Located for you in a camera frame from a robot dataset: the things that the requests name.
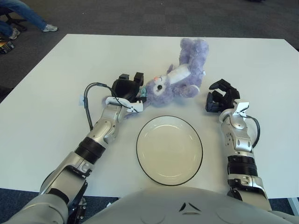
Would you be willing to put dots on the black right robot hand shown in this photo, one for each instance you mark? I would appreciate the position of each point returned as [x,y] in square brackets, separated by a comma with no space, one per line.
[229,95]

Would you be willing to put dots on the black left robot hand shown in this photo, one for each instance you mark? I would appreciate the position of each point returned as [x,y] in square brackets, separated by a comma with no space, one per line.
[123,89]

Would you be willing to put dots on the purple plush bunny doll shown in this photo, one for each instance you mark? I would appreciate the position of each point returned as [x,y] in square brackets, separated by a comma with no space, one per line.
[187,58]

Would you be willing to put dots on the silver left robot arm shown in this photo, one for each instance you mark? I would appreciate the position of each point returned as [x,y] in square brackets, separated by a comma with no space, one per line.
[102,130]

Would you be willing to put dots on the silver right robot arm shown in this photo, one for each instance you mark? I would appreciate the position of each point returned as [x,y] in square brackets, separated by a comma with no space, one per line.
[240,142]

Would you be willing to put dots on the white plate with black rim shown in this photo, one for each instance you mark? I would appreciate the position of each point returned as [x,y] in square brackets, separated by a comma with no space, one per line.
[169,151]

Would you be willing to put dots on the white clip on right wrist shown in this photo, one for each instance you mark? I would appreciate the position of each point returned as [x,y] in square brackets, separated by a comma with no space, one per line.
[241,107]

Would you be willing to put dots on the white clip on wrist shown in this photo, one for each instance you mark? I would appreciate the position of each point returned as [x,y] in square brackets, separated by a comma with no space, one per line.
[241,107]
[136,107]

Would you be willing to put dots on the white clip on left wrist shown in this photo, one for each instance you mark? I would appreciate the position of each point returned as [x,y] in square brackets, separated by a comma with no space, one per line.
[136,107]

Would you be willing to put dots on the white grey sneaker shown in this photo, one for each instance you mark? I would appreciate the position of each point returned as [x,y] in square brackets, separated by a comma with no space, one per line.
[14,34]
[50,28]

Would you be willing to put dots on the grey robot torso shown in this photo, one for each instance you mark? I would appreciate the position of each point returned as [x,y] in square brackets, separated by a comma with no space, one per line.
[187,210]

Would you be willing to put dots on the person leg in blue jeans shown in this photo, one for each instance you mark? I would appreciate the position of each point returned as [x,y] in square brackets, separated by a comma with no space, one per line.
[28,11]
[4,28]

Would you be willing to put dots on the black office chair base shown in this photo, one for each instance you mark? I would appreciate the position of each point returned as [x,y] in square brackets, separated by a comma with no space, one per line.
[18,24]

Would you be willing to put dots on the dark book with yellow edge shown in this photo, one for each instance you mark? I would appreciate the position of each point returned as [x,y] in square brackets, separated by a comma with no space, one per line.
[6,47]

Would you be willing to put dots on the white table leg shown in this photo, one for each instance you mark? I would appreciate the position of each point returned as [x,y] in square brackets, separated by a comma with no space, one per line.
[294,205]

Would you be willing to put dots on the black chrome-topped post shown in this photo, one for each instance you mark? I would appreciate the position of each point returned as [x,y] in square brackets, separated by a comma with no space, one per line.
[77,212]

